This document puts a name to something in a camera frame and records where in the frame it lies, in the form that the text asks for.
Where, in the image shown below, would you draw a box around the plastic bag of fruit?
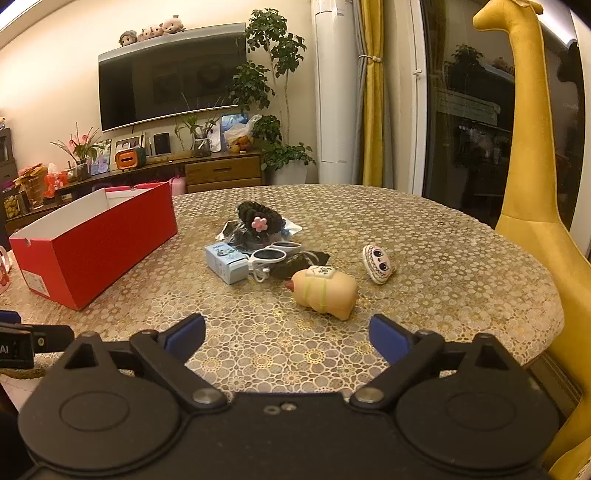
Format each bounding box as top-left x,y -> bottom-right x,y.
223,115 -> 262,154

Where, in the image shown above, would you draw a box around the yellow giraffe figure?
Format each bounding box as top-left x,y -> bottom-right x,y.
471,0 -> 591,480

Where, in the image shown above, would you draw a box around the wooden television cabinet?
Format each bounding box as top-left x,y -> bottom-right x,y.
28,151 -> 265,205

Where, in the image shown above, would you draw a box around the red cardboard box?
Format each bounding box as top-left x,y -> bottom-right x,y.
9,181 -> 179,311

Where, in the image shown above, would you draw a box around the beige pig toy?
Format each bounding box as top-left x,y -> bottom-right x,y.
285,265 -> 360,321

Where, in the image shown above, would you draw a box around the yellow curtain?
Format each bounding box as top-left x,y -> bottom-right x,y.
357,0 -> 394,189

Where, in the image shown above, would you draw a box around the pink white printed item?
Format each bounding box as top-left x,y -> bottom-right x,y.
0,246 -> 13,291

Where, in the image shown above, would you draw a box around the glass sliding door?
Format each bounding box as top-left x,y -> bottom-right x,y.
419,0 -> 588,234

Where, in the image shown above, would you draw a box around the black storage tower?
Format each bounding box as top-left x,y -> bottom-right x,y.
0,127 -> 20,186

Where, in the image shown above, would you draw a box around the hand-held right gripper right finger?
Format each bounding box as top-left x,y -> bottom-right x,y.
350,314 -> 513,413

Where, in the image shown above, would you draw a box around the orange toy figures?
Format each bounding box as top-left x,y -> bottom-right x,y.
43,163 -> 71,200

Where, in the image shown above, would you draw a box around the white sunglasses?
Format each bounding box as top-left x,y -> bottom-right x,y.
248,240 -> 302,282

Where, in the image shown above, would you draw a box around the glass vase with green stems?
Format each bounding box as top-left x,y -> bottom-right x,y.
174,114 -> 219,158

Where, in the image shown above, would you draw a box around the blue printed board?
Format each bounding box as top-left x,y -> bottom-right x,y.
220,113 -> 250,153

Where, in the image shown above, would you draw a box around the light blue small carton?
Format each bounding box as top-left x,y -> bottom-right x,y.
205,242 -> 250,285

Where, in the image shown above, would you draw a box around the orange and green retro box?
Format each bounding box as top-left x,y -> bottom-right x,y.
115,145 -> 148,169

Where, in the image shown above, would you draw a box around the white standing air conditioner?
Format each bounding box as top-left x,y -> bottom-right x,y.
313,0 -> 363,186

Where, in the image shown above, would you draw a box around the potted pink orchid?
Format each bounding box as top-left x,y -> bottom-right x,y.
50,122 -> 105,182

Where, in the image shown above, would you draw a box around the white photo frame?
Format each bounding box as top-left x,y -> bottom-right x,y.
113,133 -> 145,153

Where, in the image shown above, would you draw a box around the dark foil wrapper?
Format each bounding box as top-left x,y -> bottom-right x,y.
270,250 -> 330,280

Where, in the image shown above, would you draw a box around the purple cartoon picture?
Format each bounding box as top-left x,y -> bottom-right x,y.
90,138 -> 114,176

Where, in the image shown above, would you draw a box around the white big-eyed shell toy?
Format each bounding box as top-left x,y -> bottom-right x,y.
362,244 -> 396,285

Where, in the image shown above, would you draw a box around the wall-mounted flat television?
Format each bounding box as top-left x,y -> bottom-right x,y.
98,23 -> 248,134

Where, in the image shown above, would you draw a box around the black braided hair scrunchie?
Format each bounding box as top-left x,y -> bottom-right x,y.
236,200 -> 283,232

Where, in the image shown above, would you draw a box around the jar of yellow balls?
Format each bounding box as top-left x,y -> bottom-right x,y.
2,189 -> 25,219

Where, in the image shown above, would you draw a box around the pink brown plush toy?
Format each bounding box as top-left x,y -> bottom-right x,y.
159,15 -> 187,36

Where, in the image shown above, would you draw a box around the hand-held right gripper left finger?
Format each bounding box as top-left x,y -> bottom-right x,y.
65,313 -> 229,413

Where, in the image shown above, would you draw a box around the tall potted green plant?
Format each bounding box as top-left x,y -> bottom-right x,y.
228,8 -> 317,186

